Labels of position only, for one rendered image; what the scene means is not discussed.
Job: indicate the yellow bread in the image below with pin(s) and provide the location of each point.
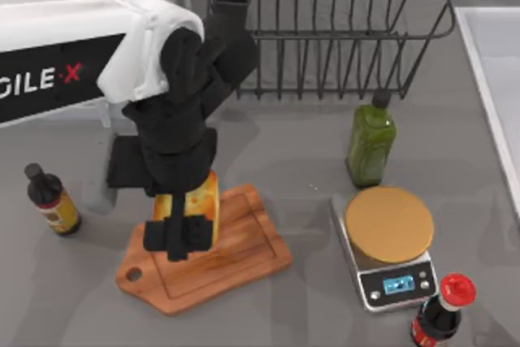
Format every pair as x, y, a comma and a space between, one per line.
203, 205

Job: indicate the wooden cutting board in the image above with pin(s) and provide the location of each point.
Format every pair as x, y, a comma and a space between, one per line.
243, 249

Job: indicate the dark bottle with yellow label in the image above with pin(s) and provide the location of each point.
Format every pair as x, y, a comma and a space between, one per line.
53, 202

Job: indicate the green bottle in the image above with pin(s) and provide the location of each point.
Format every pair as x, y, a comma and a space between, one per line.
371, 148

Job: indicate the silver kitchen scale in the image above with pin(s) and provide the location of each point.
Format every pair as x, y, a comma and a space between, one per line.
388, 225

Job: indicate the dark bottle with red cap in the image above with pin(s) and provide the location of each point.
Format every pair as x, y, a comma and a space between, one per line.
440, 314

